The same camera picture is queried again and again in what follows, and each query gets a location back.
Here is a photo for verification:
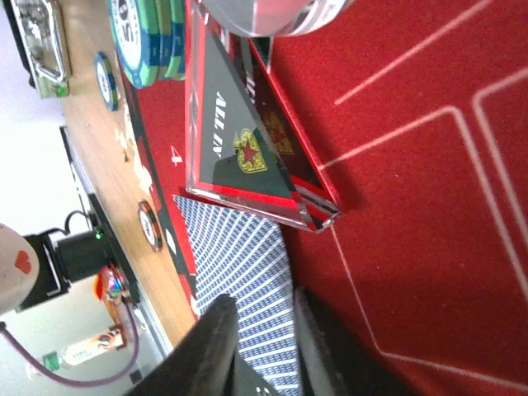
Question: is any round red black poker mat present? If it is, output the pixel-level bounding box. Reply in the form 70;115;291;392
125;1;527;395

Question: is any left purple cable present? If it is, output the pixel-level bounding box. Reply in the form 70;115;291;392
0;303;141;389

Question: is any dealt card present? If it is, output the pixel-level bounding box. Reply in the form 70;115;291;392
173;196;301;395

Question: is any clear round dealer button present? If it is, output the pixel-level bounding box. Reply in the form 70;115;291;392
198;0;352;37

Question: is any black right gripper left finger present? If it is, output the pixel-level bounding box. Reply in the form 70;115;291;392
128;294;238;396

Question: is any triangular all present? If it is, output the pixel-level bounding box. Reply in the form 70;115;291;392
186;1;340;233

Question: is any green 50 chip stack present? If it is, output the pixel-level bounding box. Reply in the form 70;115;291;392
94;51;119;111

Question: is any plastic water bottle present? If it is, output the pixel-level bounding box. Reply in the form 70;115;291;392
41;328;125;371

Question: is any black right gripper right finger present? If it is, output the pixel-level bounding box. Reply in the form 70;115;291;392
294;287;416;395

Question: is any playing card deck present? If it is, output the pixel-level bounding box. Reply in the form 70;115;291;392
0;224;40;315

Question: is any orange 100 chip stack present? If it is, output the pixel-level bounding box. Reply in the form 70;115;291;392
138;200;163;252

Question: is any aluminium poker case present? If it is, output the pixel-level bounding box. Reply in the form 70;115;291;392
4;1;72;99

